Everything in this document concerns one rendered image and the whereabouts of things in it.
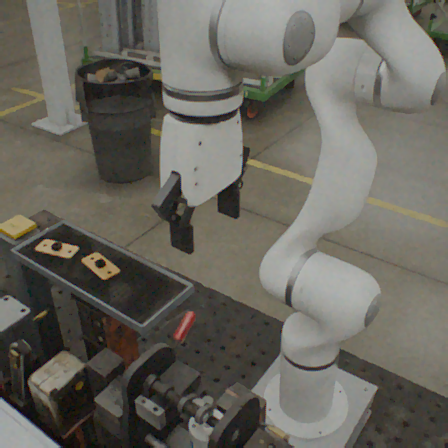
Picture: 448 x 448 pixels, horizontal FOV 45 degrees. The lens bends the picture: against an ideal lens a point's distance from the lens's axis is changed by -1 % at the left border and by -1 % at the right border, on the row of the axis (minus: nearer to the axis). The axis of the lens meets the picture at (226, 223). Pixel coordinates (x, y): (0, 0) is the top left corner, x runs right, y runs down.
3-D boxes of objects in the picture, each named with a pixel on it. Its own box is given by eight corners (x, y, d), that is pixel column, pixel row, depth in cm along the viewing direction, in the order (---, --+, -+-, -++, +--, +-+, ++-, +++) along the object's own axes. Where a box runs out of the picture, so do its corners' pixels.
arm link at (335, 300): (300, 318, 119) (306, 231, 105) (378, 358, 109) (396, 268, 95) (269, 352, 112) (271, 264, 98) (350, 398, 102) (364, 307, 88)
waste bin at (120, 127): (71, 175, 373) (53, 73, 333) (125, 147, 410) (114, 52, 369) (124, 197, 350) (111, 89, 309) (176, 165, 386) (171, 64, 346)
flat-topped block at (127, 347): (97, 417, 130) (66, 274, 105) (120, 395, 136) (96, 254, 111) (126, 439, 125) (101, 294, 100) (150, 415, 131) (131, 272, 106)
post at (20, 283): (33, 369, 143) (-7, 234, 118) (56, 352, 148) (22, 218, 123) (52, 383, 139) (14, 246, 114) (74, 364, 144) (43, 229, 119)
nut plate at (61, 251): (34, 250, 110) (33, 245, 109) (45, 240, 113) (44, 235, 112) (69, 259, 107) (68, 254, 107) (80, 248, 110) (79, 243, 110)
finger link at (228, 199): (231, 157, 69) (231, 202, 73) (216, 167, 67) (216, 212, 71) (252, 164, 67) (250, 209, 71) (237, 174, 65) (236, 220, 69)
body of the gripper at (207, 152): (204, 77, 62) (206, 163, 69) (143, 105, 56) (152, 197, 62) (259, 91, 59) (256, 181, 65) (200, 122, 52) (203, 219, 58)
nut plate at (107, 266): (80, 261, 107) (79, 256, 106) (97, 252, 109) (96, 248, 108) (104, 280, 102) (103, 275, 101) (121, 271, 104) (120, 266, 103)
